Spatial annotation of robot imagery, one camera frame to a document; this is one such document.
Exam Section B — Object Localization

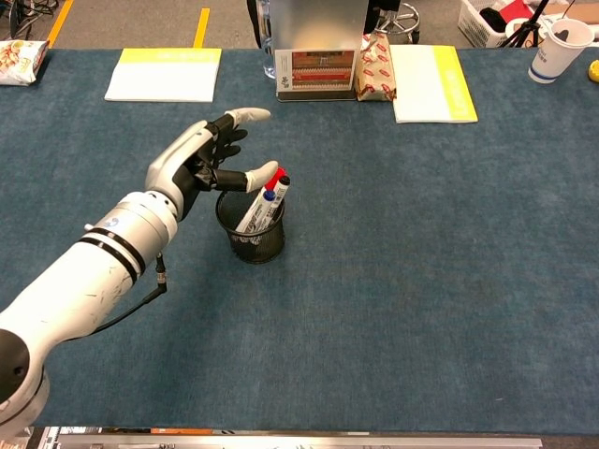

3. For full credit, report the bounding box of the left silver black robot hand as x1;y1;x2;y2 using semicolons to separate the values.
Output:
144;107;280;224

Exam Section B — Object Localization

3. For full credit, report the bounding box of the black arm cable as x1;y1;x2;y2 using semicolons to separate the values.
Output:
65;252;169;342

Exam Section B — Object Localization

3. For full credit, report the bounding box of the gold red wrapped snack pack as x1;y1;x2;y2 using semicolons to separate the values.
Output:
356;33;397;103

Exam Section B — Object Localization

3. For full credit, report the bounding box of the white plastic basket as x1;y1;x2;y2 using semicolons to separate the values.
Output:
457;0;539;49

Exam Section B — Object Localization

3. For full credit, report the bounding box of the white paper cup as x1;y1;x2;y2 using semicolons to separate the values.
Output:
528;18;595;85

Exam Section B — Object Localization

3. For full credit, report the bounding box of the red whiteboard marker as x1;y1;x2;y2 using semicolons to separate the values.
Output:
264;167;289;193

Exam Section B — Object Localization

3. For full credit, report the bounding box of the chrome stool base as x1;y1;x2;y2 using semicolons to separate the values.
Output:
373;0;421;44

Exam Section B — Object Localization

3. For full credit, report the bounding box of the white notebook with yellow band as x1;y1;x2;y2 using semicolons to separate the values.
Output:
103;47;223;104

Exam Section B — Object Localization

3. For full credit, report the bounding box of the black tripod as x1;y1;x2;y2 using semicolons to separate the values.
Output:
507;0;553;48

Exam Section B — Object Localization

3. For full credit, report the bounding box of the black whiteboard marker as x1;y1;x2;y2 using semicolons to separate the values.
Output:
261;175;291;225

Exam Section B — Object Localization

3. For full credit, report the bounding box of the white yellow Lexicon notebook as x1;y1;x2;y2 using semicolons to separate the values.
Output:
387;44;479;125

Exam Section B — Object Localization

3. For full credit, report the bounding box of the black round cup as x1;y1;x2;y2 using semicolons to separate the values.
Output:
215;186;287;264

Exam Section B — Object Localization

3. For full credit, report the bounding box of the blue felt table mat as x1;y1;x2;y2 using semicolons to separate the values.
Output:
0;46;599;429

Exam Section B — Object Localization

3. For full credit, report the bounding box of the clear plastic water bottle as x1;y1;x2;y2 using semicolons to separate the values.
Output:
256;0;277;80

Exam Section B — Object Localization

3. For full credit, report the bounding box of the aluminium profile rail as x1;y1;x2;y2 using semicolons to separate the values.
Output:
58;432;544;449

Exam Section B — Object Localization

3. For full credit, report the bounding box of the black wheeled frame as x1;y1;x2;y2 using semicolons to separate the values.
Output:
0;0;60;41

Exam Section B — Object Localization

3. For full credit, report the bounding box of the blue whiteboard marker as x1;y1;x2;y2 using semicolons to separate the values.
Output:
233;189;277;234

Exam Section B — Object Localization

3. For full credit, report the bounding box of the printed snack bag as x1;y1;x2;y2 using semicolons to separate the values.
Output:
0;39;51;87

